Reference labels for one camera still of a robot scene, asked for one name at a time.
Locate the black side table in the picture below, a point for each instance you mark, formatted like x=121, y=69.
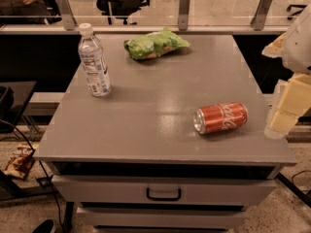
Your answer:
x=15, y=97

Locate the black drawer handle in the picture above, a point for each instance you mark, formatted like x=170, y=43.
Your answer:
x=171, y=195

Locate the green chip bag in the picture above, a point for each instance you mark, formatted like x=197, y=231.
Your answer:
x=154, y=45

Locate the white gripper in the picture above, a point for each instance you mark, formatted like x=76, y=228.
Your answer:
x=300, y=48

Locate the person sitting in background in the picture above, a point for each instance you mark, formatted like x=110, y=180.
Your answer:
x=24, y=12

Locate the brown snack bag on floor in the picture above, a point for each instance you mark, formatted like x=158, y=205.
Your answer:
x=20, y=162

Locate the middle metal bracket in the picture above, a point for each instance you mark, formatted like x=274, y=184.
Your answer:
x=183, y=15

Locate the left metal bracket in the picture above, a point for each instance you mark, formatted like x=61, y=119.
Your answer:
x=68, y=20

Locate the grey drawer cabinet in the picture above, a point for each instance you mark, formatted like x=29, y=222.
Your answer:
x=105, y=152

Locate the red coke can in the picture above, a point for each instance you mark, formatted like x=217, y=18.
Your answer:
x=221, y=117

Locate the clear plastic water bottle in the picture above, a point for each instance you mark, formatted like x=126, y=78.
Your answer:
x=92, y=58

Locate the black shoe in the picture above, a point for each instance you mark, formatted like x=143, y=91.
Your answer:
x=47, y=226

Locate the metal bracket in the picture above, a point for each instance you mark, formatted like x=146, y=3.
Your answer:
x=183, y=15
x=259, y=19
x=68, y=20

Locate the right metal bracket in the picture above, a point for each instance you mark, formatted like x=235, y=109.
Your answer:
x=259, y=19

